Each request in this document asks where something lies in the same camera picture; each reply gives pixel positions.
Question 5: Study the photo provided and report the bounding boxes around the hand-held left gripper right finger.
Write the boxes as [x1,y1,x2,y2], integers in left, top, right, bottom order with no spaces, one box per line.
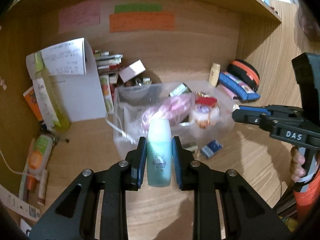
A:
[172,136,292,240]

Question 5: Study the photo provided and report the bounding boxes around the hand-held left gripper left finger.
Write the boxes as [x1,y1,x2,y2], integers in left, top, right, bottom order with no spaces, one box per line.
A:
[29,137,147,240]

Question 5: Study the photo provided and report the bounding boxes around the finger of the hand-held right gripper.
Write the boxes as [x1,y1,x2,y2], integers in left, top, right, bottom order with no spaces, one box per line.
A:
[232,109,278,133]
[239,105,304,122]

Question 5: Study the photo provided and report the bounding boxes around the teal bottle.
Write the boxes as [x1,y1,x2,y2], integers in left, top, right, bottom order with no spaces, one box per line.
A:
[146,119,173,187]

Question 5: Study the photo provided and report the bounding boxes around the clear plastic storage box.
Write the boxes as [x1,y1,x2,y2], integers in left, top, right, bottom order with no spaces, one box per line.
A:
[114,81,237,157]

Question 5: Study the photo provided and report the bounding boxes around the wooden desktop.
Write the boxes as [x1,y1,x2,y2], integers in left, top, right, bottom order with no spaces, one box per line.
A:
[25,72,300,240]

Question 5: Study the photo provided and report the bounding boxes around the person's right hand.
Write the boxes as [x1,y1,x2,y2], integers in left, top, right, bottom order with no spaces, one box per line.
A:
[290,146,305,180]

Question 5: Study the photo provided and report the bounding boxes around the blue pencil case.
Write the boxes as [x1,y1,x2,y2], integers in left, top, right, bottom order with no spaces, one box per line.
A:
[217,71,261,102]

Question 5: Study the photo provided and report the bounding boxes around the pink pouch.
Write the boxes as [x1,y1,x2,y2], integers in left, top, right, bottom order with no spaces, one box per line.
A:
[221,84,240,100]

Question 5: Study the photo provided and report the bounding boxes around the small blue packet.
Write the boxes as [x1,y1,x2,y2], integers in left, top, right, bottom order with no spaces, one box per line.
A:
[200,139,223,159]

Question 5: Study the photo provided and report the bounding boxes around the black orange zip case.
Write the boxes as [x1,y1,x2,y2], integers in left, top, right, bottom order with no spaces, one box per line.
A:
[227,59,260,93]

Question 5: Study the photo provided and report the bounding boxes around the white jar purple label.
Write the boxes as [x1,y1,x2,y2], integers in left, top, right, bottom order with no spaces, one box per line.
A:
[189,97,222,130]

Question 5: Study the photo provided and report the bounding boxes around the pale yellow lotion bottle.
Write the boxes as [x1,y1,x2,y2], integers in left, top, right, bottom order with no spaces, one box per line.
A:
[209,63,221,87]

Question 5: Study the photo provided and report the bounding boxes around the pink plastic bag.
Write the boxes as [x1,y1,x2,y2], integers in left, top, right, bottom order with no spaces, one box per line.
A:
[141,94,195,130]

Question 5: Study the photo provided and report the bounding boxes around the green packet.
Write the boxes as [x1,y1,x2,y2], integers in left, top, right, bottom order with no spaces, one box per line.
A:
[169,82,192,97]

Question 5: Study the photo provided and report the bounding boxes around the fruit printed booklet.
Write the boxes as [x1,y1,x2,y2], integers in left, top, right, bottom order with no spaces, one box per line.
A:
[100,76,114,113]

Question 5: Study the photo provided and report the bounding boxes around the glass bowl of beads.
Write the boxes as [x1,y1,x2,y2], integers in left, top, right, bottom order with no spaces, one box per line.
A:
[120,77,153,98]

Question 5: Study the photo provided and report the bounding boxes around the white carton box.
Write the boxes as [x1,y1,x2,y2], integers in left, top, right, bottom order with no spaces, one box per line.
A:
[118,60,146,82]

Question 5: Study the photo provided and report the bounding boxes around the yellow-green bottle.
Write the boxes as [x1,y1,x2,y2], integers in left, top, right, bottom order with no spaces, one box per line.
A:
[32,51,70,133]

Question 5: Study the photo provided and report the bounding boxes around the orange green tube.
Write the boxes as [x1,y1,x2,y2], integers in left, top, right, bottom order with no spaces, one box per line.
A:
[26,134,54,178]

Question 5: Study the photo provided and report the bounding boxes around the small pale tube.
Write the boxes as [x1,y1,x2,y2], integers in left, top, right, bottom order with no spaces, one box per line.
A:
[37,170,48,205]

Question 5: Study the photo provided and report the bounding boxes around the stack of booklets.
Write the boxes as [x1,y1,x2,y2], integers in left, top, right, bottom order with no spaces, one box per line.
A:
[92,50,123,85]

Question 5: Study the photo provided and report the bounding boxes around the wooden shelf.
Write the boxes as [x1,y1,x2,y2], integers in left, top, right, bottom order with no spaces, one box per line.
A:
[225,0,283,28]

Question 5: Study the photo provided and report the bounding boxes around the orange box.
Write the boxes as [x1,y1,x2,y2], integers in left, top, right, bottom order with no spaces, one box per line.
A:
[23,86,44,123]

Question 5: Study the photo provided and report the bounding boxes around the white label strip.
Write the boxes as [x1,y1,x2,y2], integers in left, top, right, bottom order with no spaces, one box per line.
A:
[0,177,42,220]

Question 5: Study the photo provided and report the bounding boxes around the orange paper note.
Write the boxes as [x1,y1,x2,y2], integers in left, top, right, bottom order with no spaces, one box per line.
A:
[109,12,175,33]

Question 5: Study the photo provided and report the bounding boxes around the green paper note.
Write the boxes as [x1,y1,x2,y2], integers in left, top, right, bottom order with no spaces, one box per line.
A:
[114,4,162,13]

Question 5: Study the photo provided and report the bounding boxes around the pink paper note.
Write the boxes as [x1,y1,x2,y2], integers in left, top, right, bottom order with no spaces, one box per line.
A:
[58,1,101,33]

